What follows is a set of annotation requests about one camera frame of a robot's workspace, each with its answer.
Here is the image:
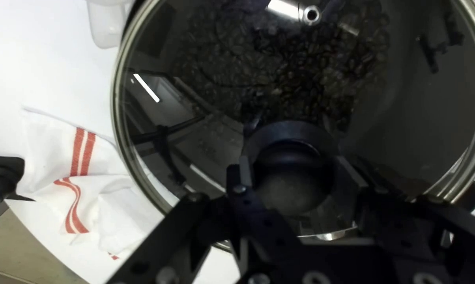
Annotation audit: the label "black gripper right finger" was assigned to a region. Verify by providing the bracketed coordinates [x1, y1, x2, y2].
[334, 155, 475, 284]

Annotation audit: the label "dark brown beans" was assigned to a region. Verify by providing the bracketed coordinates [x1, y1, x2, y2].
[173, 0, 391, 133]

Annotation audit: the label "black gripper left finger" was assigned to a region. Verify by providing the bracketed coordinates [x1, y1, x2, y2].
[105, 163, 305, 284]

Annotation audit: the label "clear glass measuring cup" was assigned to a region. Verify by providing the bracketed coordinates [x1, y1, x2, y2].
[84, 0, 135, 51]

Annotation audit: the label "black two-handled pot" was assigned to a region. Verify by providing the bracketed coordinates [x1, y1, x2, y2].
[110, 0, 475, 214]

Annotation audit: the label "glass lid with black knob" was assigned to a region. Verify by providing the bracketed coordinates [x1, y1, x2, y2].
[110, 0, 475, 256]

